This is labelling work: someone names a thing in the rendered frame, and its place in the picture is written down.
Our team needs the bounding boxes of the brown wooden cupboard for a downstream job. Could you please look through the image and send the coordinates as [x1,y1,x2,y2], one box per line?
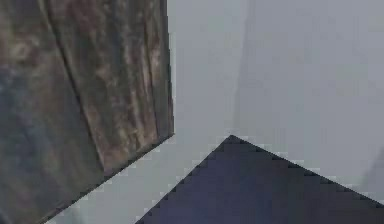
[0,0,176,224]

